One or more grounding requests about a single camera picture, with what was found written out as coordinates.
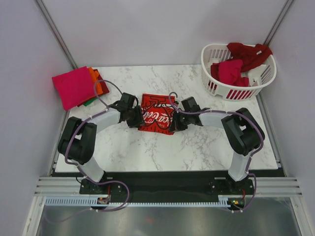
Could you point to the magenta crumpled shirt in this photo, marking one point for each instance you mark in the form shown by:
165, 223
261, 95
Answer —
229, 72

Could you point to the white plastic laundry basket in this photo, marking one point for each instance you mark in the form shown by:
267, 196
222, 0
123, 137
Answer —
259, 77

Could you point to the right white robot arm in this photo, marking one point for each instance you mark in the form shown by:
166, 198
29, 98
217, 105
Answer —
244, 134

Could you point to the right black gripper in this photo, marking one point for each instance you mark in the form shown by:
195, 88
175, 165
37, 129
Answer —
176, 126

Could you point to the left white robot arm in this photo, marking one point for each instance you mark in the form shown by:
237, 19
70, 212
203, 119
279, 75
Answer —
77, 142

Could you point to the dark red crumpled shirt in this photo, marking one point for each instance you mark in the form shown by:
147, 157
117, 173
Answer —
251, 57

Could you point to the green folded shirt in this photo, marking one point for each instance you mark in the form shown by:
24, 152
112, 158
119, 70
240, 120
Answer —
90, 101

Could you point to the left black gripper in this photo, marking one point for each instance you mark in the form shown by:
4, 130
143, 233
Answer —
139, 120

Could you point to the orange folded shirt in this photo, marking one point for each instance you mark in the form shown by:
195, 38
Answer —
94, 75

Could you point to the aluminium frame rail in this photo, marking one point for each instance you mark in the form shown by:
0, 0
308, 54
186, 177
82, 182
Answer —
266, 187

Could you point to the white t shirt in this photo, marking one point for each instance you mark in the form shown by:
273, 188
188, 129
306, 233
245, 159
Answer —
157, 113

